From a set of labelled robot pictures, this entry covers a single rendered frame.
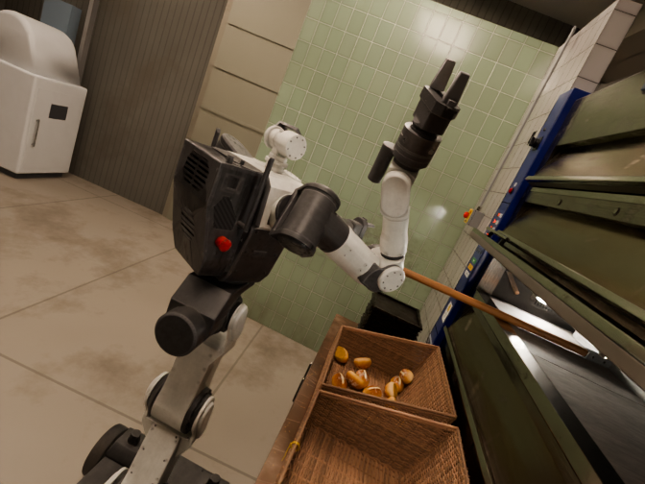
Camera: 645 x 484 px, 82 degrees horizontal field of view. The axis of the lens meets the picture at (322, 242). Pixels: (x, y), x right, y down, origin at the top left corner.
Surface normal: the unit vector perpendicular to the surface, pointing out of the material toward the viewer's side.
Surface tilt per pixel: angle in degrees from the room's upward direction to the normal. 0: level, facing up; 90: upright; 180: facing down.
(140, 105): 90
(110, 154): 90
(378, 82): 90
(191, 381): 80
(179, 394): 66
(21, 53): 90
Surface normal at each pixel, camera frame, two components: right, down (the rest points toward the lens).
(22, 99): -0.15, 0.20
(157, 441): -0.05, -0.17
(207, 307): 0.13, -0.51
